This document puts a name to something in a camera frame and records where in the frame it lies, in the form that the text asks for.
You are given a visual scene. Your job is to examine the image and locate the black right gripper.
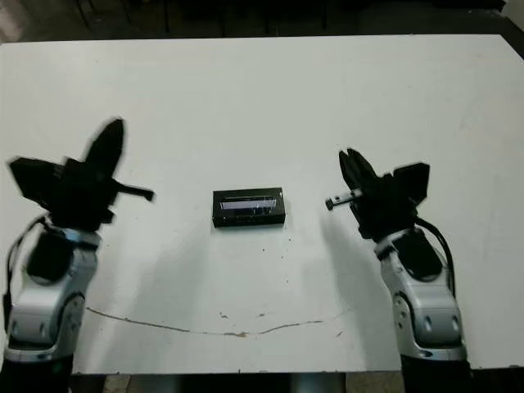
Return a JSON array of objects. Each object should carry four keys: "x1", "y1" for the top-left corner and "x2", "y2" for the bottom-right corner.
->
[{"x1": 325, "y1": 148, "x2": 421, "y2": 242}]

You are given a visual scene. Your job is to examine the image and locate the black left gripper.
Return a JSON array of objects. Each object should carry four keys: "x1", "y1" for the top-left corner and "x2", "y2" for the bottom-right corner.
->
[{"x1": 44, "y1": 118, "x2": 156, "y2": 231}]

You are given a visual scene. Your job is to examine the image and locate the black box lid with print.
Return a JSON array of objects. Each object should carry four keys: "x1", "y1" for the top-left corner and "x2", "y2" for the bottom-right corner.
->
[{"x1": 211, "y1": 186, "x2": 286, "y2": 231}]

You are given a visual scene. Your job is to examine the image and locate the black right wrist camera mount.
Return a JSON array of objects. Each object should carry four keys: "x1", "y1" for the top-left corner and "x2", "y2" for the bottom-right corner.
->
[{"x1": 391, "y1": 162, "x2": 431, "y2": 206}]

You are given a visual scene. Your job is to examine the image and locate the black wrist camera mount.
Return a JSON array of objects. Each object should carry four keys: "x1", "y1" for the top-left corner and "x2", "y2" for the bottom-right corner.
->
[
  {"x1": 391, "y1": 162, "x2": 431, "y2": 206},
  {"x1": 7, "y1": 156, "x2": 69, "y2": 210}
]

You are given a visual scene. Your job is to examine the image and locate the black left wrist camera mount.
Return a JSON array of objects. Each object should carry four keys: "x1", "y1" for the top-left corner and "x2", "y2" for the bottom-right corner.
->
[{"x1": 7, "y1": 156, "x2": 69, "y2": 210}]

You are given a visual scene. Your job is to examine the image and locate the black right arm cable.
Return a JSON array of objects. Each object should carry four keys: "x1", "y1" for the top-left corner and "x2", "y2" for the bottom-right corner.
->
[{"x1": 415, "y1": 216, "x2": 456, "y2": 298}]

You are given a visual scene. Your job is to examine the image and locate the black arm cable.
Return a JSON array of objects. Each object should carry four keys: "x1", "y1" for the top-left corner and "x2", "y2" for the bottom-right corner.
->
[
  {"x1": 415, "y1": 216, "x2": 456, "y2": 298},
  {"x1": 1, "y1": 215, "x2": 48, "y2": 328}
]

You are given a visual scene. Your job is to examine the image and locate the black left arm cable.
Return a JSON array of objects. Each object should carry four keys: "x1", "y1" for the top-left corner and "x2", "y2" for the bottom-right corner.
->
[{"x1": 1, "y1": 215, "x2": 48, "y2": 328}]

